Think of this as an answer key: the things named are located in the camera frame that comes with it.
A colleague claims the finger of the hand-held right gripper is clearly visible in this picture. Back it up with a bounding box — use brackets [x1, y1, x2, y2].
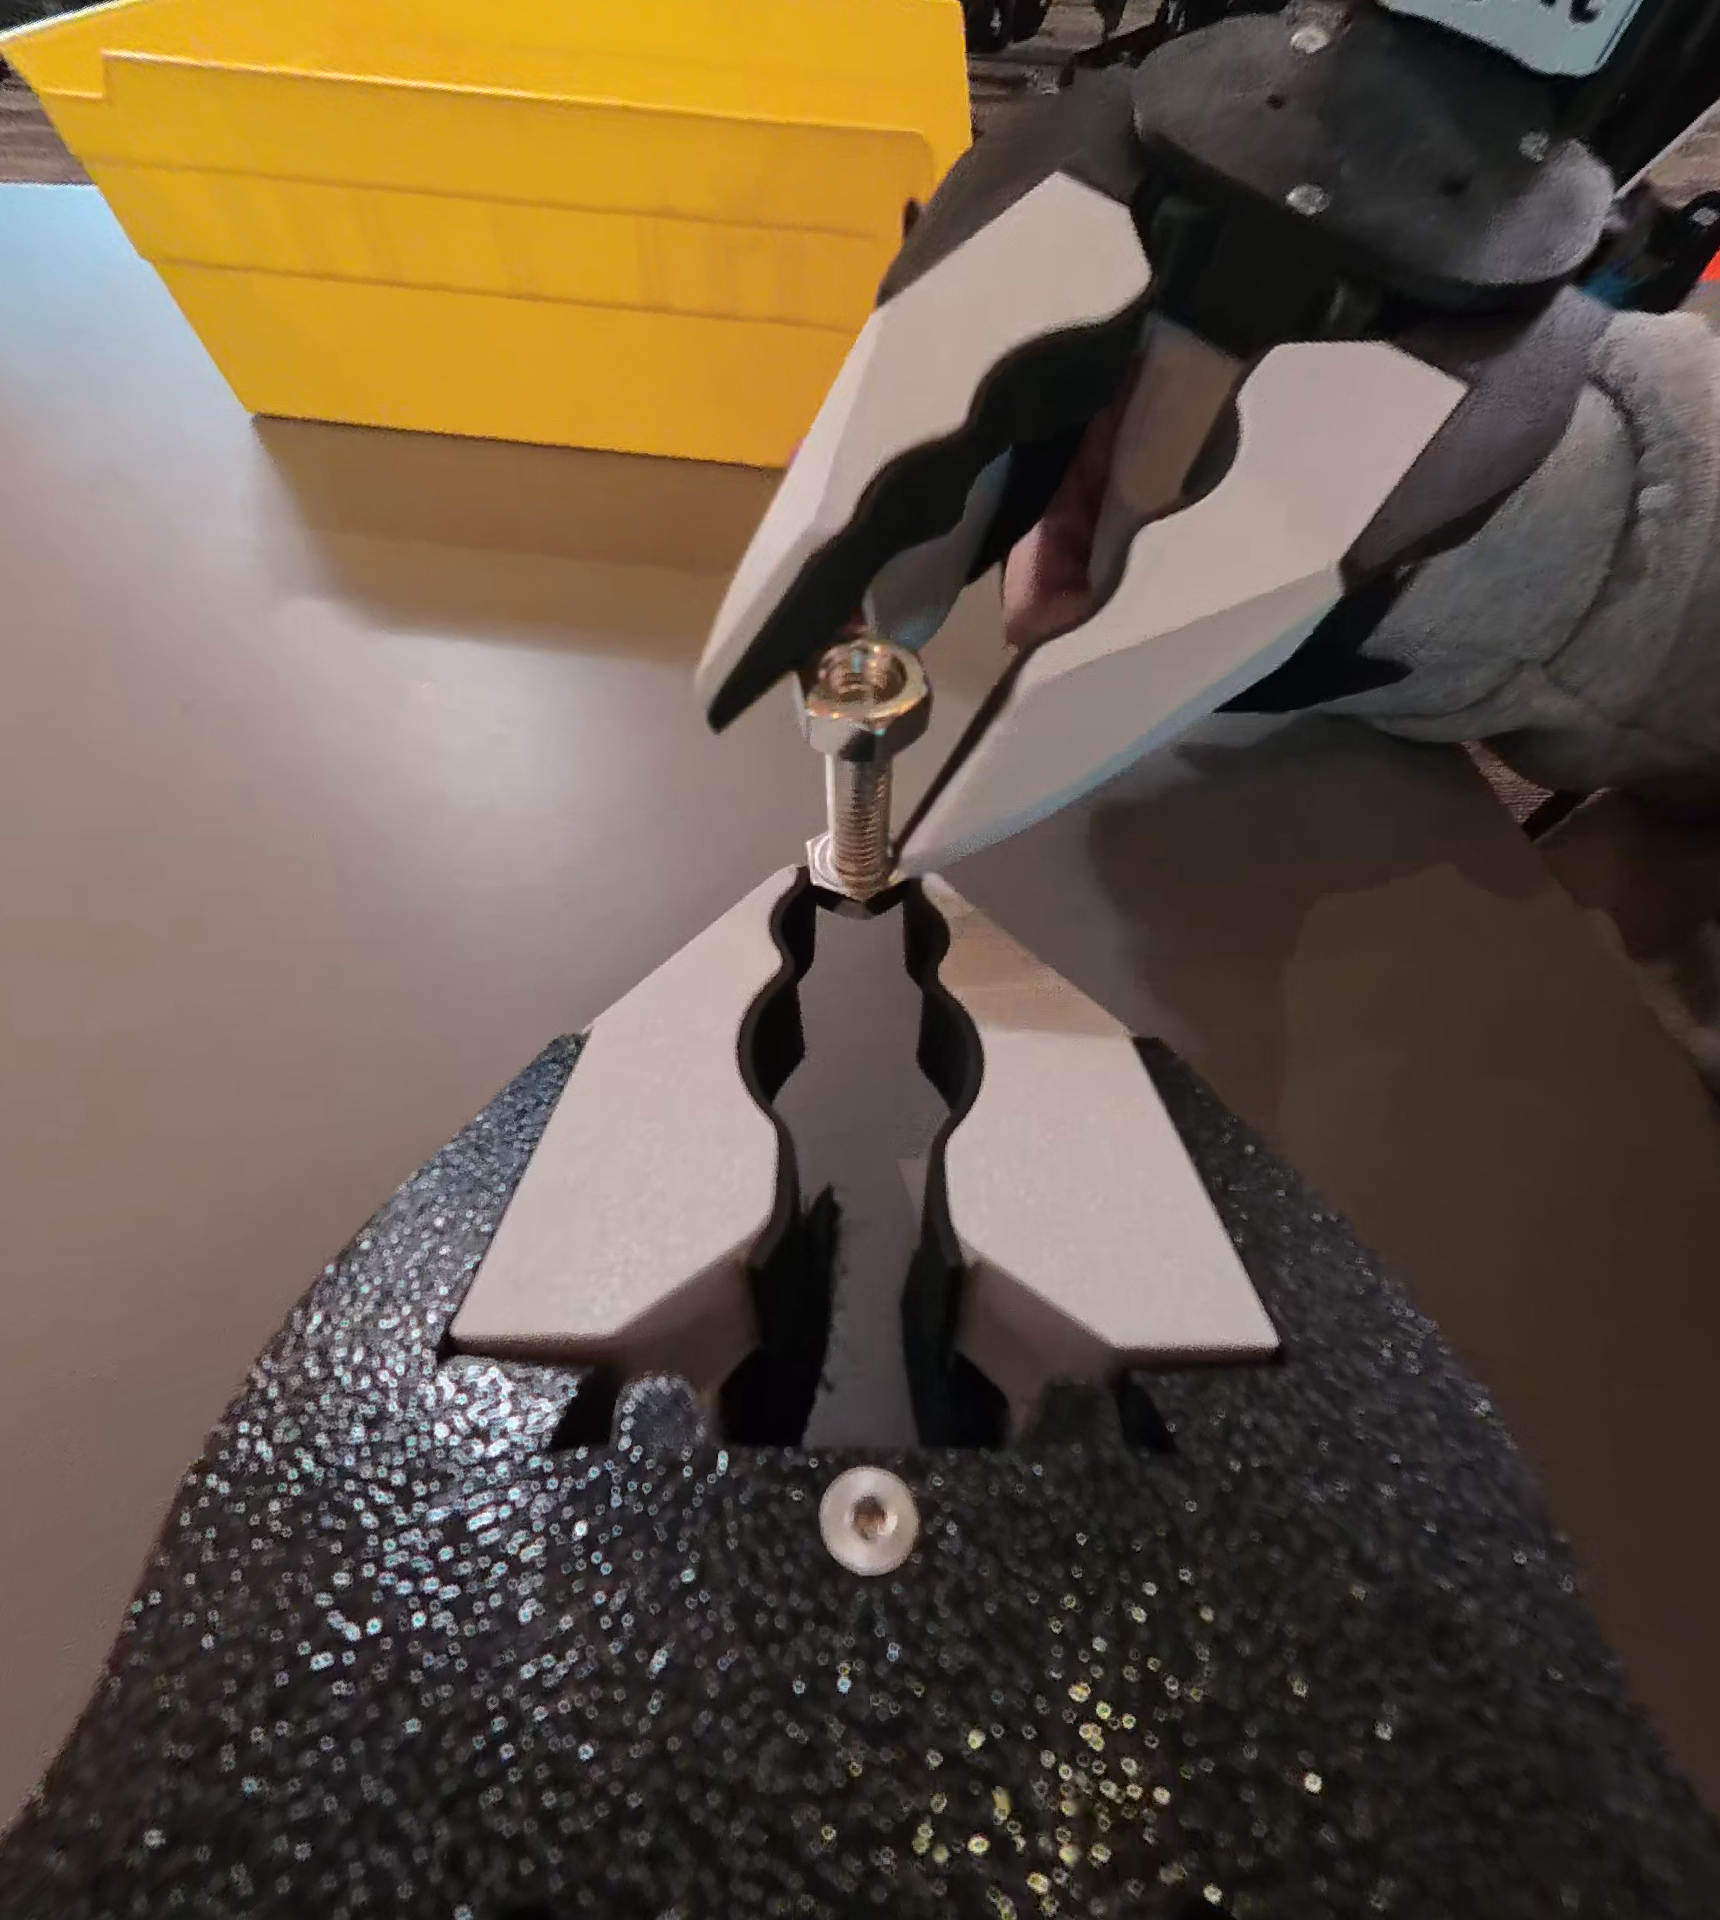
[692, 168, 1161, 738]
[891, 336, 1479, 880]

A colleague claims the person's right hand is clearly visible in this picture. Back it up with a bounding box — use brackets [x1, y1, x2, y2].
[1002, 404, 1148, 650]

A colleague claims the steel hex bolt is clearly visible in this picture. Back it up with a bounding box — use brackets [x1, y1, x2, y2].
[801, 742, 923, 921]

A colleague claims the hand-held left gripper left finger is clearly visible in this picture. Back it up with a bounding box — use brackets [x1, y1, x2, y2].
[449, 867, 845, 1451]

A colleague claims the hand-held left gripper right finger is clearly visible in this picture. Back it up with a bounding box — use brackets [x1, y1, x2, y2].
[896, 867, 1283, 1451]

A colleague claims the person's right forearm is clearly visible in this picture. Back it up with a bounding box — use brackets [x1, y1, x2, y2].
[1220, 301, 1720, 799]

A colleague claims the large yellow plastic bin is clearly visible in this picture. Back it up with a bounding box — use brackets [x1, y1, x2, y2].
[0, 0, 974, 471]

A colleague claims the steel hex nut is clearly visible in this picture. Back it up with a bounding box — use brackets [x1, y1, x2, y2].
[801, 637, 935, 761]

